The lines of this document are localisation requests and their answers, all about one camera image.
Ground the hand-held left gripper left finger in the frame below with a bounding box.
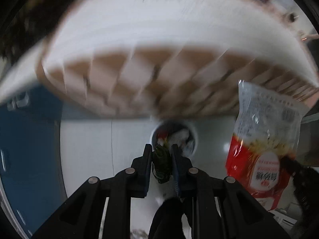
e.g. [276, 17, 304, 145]
[32, 144, 153, 239]

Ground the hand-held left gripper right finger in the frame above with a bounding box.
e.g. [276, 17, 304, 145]
[170, 144, 291, 239]

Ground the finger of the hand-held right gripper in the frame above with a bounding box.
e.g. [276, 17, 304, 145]
[280, 154, 319, 221]

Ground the dark green wrapper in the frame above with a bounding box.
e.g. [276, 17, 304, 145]
[152, 143, 173, 185]

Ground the white round trash bin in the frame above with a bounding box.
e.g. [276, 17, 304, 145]
[150, 119, 200, 158]

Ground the red white snack bag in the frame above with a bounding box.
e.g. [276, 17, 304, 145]
[225, 80, 310, 212]

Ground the person's dark clothing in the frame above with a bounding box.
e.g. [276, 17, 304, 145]
[149, 196, 198, 239]

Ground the checkered table mat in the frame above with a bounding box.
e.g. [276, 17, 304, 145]
[36, 0, 319, 120]

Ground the blue lower cabinet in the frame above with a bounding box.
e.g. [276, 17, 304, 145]
[0, 85, 66, 238]

